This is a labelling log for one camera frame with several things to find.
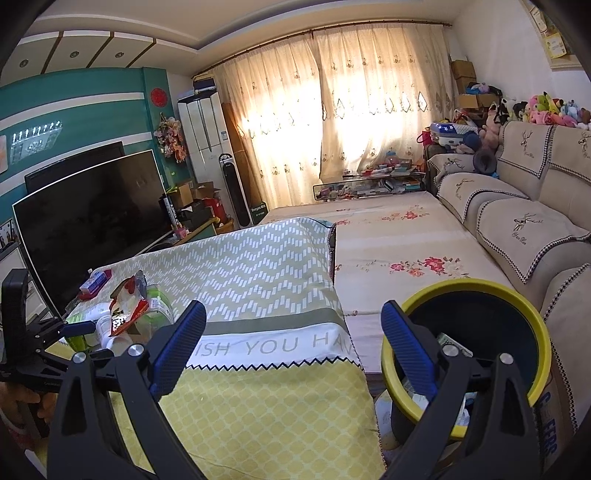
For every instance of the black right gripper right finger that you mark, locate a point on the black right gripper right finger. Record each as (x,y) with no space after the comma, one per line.
(501,439)

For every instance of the black tower fan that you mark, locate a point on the black tower fan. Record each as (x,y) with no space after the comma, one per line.
(231,176)

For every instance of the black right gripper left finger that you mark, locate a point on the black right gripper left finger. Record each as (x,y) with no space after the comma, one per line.
(85,441)

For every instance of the low glass toy shelf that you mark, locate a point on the low glass toy shelf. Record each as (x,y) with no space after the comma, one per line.
(393,183)

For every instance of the green yellow patterned tablecloth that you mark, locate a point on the green yellow patterned tablecloth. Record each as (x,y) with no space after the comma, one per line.
(274,388)

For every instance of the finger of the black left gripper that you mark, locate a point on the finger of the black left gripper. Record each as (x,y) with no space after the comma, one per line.
(85,356)
(69,330)

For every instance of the framed floral picture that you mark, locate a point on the framed floral picture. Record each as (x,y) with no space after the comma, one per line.
(557,50)

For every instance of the stack of books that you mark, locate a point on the stack of books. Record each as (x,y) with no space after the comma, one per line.
(92,286)

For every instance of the large black television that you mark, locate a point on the large black television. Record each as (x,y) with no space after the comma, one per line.
(89,219)

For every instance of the yellow rimmed trash bin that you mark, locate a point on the yellow rimmed trash bin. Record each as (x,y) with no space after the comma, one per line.
(485,319)

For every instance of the red snack bag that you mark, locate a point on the red snack bag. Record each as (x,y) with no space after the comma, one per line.
(129,301)

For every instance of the beige sectional sofa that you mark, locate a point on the beige sectional sofa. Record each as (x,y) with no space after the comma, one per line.
(533,216)

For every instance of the white standing air conditioner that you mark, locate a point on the white standing air conditioner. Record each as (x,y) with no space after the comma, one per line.
(207,137)

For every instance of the pile of plush toys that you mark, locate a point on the pile of plush toys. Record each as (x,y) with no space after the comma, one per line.
(462,145)

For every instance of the cream embroidered curtains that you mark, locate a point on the cream embroidered curtains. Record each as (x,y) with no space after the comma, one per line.
(314,107)

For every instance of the floral beige floor mat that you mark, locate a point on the floral beige floor mat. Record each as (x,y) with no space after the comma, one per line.
(391,248)

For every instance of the teal yellow tv cabinet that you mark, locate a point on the teal yellow tv cabinet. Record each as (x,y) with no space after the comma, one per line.
(207,230)

